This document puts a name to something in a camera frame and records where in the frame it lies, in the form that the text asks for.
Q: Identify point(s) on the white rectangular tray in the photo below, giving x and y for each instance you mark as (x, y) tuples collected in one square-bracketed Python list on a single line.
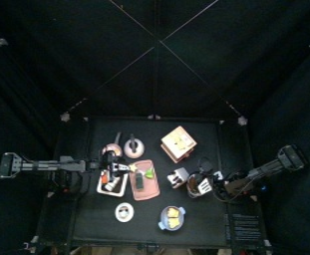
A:
[(111, 190)]

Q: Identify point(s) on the white toy toaster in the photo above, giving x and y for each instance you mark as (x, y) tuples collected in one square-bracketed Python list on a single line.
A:
[(178, 177)]

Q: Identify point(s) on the white toy bottle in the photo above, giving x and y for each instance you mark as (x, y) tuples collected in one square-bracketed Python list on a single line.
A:
[(111, 185)]

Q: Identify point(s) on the blue pot with yellow food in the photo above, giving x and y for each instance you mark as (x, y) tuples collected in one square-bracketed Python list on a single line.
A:
[(171, 217)]

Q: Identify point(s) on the wooden toy box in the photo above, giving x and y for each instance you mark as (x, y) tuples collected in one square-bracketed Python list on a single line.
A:
[(178, 143)]

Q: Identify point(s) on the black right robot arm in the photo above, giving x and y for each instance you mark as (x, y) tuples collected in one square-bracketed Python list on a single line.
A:
[(271, 165)]

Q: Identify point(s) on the yellow toy star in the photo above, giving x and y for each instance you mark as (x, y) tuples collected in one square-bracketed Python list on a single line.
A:
[(132, 168)]

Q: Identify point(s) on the white round plate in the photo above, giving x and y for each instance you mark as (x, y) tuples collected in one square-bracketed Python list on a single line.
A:
[(124, 212)]

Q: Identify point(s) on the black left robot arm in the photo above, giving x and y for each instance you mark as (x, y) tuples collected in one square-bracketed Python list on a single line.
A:
[(41, 164)]

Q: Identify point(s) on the pink cutting board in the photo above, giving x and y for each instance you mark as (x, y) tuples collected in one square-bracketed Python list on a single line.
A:
[(144, 183)]

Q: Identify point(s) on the brown toy pot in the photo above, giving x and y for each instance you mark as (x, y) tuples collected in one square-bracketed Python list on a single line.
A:
[(194, 184)]

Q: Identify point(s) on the green toy pear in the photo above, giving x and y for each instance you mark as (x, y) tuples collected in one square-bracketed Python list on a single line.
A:
[(150, 173)]

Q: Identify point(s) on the white slotted spatula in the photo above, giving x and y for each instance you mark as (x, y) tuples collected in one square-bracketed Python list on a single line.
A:
[(204, 187)]

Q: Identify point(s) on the pink toy frying pan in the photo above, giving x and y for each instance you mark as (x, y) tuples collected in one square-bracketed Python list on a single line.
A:
[(111, 147)]

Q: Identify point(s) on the orange toy carrot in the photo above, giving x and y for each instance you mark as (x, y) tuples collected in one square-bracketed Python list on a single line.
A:
[(104, 179)]

